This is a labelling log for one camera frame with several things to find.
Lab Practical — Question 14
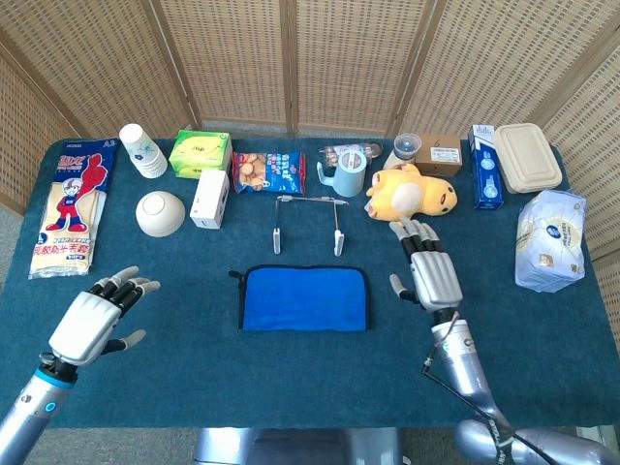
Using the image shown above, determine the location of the light blue mug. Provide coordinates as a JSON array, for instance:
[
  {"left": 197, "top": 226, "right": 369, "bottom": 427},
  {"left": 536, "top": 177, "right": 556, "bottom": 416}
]
[{"left": 316, "top": 148, "right": 368, "bottom": 199}]

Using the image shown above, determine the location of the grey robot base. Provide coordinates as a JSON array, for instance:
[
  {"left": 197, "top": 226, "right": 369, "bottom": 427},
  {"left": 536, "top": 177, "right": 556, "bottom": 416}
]
[{"left": 192, "top": 427, "right": 404, "bottom": 465}]

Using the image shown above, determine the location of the stack of paper cups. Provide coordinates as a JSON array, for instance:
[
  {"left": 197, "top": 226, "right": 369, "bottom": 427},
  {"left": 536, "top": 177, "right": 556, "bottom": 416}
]
[{"left": 118, "top": 123, "right": 170, "bottom": 180}]

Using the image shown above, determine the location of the grey and blue cloth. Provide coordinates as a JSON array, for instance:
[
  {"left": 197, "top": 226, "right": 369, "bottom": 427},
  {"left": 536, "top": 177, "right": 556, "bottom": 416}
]
[{"left": 228, "top": 263, "right": 373, "bottom": 333}]

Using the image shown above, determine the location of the blue and white carton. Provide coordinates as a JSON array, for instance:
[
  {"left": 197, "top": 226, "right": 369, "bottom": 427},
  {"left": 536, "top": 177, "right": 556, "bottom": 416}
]
[{"left": 467, "top": 124, "right": 505, "bottom": 211}]

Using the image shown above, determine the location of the clear lidded jar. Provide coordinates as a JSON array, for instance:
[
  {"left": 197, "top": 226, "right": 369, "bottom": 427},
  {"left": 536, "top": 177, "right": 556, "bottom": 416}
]
[{"left": 383, "top": 133, "right": 420, "bottom": 171}]

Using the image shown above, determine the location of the small white carton box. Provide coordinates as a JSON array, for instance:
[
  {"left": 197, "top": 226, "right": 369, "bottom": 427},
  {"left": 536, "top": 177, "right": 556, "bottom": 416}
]
[{"left": 189, "top": 169, "right": 231, "bottom": 230}]

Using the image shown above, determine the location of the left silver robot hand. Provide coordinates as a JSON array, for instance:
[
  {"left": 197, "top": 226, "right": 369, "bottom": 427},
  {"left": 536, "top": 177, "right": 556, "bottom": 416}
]
[{"left": 47, "top": 265, "right": 162, "bottom": 367}]

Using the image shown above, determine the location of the blue carpet table mat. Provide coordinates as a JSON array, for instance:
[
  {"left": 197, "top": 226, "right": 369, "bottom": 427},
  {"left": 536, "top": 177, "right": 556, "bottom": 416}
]
[{"left": 0, "top": 138, "right": 620, "bottom": 430}]

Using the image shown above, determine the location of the yellow plush toy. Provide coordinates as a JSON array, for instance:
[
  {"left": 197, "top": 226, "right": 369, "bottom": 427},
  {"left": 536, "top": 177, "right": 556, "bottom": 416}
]
[{"left": 364, "top": 163, "right": 458, "bottom": 225}]

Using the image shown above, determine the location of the rubber gloves package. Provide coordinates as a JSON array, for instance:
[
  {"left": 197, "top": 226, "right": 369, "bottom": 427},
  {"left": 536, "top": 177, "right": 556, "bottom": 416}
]
[{"left": 27, "top": 139, "right": 119, "bottom": 281}]

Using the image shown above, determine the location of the metal wire stand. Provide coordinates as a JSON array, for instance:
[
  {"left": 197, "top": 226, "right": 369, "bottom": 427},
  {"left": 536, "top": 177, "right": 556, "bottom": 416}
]
[{"left": 269, "top": 195, "right": 350, "bottom": 257}]

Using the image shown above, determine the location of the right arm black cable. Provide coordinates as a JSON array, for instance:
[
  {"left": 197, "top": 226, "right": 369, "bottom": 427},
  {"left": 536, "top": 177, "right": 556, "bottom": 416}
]
[{"left": 419, "top": 312, "right": 573, "bottom": 465}]

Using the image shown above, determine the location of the beige upturned bowl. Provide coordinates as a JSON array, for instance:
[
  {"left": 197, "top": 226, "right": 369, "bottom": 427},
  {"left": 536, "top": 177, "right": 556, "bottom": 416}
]
[{"left": 135, "top": 190, "right": 187, "bottom": 238}]

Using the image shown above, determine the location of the blue biscuit bag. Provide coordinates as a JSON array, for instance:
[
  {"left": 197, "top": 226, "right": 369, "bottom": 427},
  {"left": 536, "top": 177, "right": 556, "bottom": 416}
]
[{"left": 232, "top": 150, "right": 308, "bottom": 196}]

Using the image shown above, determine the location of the white tissue paper pack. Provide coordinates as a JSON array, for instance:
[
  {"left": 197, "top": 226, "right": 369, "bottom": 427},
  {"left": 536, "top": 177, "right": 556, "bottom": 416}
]
[{"left": 513, "top": 189, "right": 588, "bottom": 294}]

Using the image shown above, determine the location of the wooden rattan folding screen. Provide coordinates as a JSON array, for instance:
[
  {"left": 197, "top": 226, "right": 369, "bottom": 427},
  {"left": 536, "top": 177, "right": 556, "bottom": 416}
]
[{"left": 0, "top": 0, "right": 620, "bottom": 301}]

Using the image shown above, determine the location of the beige lidded food container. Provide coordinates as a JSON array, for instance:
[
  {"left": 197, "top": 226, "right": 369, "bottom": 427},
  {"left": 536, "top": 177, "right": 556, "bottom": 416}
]
[{"left": 492, "top": 122, "right": 564, "bottom": 195}]

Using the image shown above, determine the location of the clear snack packet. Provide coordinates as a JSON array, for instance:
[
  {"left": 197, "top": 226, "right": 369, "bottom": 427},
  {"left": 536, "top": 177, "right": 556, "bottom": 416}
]
[{"left": 319, "top": 139, "right": 384, "bottom": 169}]

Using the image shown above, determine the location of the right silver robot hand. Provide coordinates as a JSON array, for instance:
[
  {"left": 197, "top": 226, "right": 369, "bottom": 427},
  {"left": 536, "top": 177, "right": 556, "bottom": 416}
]
[{"left": 388, "top": 216, "right": 464, "bottom": 314}]

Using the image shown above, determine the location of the green tissue box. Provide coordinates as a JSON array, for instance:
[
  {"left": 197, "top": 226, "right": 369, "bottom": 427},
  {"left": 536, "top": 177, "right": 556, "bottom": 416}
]
[{"left": 168, "top": 129, "right": 233, "bottom": 180}]

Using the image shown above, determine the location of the brown cardboard box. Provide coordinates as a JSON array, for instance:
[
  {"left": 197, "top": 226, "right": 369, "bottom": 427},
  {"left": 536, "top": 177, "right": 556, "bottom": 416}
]
[{"left": 415, "top": 134, "right": 464, "bottom": 177}]

